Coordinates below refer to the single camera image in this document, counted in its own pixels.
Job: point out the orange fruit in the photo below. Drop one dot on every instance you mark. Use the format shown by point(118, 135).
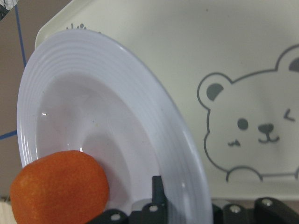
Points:
point(68, 187)

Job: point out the cream bear tray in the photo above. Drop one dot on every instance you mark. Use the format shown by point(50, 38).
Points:
point(232, 68)

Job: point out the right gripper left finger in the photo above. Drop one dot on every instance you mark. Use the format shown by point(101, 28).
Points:
point(153, 212)

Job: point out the white round plate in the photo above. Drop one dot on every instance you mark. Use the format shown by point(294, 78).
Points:
point(81, 90)

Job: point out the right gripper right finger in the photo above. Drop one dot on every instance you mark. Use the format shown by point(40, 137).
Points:
point(266, 210)

